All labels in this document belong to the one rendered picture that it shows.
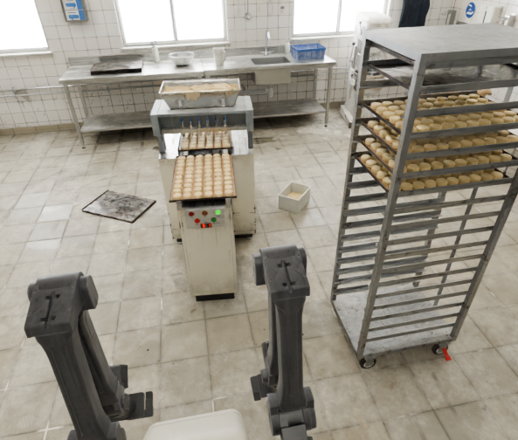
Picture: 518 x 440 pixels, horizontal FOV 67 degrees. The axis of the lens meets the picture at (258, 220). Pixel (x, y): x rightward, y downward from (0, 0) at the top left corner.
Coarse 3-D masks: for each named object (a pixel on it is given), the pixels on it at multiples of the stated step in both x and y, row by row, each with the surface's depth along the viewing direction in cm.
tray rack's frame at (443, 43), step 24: (456, 24) 179; (480, 24) 178; (408, 48) 141; (432, 48) 140; (456, 48) 140; (480, 48) 139; (504, 48) 139; (504, 216) 187; (456, 240) 227; (480, 264) 207; (408, 288) 274; (336, 312) 259; (360, 312) 257; (384, 312) 257; (432, 312) 256; (408, 336) 241; (432, 336) 241; (456, 336) 239
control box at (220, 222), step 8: (184, 208) 237; (192, 208) 237; (200, 208) 237; (208, 208) 237; (216, 208) 236; (200, 216) 238; (208, 216) 239; (216, 216) 239; (224, 216) 240; (192, 224) 241; (200, 224) 242; (216, 224) 243; (224, 224) 243
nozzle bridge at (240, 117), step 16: (240, 96) 302; (160, 112) 277; (176, 112) 276; (192, 112) 276; (208, 112) 275; (224, 112) 276; (240, 112) 277; (160, 128) 282; (176, 128) 286; (192, 128) 285; (208, 128) 286; (224, 128) 287; (240, 128) 288; (160, 144) 297
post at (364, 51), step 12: (360, 60) 180; (360, 72) 181; (360, 96) 187; (360, 108) 190; (348, 156) 208; (348, 168) 210; (348, 180) 213; (348, 192) 218; (348, 204) 222; (336, 252) 244; (336, 264) 247; (336, 276) 254; (336, 288) 260
